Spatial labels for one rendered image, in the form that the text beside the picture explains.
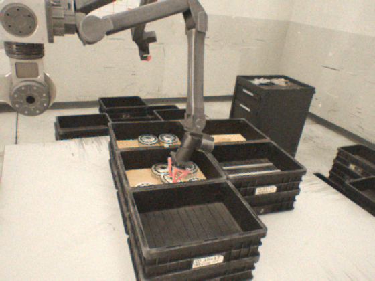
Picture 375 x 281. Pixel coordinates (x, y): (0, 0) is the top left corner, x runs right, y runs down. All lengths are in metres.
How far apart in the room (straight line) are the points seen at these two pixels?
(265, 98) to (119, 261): 2.01
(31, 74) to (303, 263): 1.27
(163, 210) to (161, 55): 3.51
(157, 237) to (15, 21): 0.78
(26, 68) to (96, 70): 3.00
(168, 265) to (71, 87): 3.60
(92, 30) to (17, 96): 0.45
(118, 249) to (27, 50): 0.79
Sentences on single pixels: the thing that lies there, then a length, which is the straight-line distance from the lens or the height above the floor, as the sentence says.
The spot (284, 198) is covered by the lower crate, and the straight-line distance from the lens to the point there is 1.49.
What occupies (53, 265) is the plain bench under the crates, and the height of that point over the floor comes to 0.70.
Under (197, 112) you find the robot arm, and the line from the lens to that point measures 1.17.
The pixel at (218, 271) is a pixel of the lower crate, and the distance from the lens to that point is 1.08.
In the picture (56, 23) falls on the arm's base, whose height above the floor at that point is 1.45.
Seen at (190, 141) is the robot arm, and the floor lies 1.06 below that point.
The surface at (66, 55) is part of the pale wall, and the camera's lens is 4.24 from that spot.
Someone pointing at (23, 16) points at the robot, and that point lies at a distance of 1.04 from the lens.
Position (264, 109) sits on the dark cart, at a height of 0.71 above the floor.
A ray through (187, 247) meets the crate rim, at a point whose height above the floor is 0.93.
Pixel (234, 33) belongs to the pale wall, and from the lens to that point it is 5.00.
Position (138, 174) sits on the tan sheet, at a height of 0.83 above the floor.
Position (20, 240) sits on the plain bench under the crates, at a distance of 1.32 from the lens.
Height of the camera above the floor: 1.58
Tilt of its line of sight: 26 degrees down
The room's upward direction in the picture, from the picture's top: 7 degrees clockwise
